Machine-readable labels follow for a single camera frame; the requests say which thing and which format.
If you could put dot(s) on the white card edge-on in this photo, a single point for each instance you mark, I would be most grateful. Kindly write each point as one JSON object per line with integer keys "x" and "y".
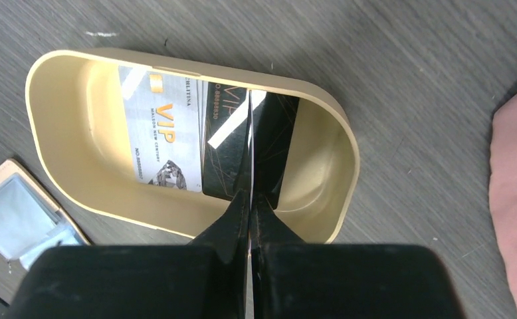
{"x": 251, "y": 155}

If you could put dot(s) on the beige leather card holder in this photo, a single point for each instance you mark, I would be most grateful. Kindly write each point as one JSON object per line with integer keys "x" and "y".
{"x": 31, "y": 221}

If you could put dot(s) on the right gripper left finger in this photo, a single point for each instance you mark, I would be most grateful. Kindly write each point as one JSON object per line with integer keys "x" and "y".
{"x": 206, "y": 278}

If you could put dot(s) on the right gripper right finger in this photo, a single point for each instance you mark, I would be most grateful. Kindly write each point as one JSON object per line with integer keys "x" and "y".
{"x": 296, "y": 279}

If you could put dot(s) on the silver vip card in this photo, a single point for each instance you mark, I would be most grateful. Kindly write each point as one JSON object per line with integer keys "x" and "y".
{"x": 162, "y": 119}

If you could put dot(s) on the black vip card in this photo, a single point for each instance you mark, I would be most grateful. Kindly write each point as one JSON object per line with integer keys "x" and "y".
{"x": 274, "y": 117}

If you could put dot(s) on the beige oval plastic tray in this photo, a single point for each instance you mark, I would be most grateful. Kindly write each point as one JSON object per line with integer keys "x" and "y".
{"x": 78, "y": 123}

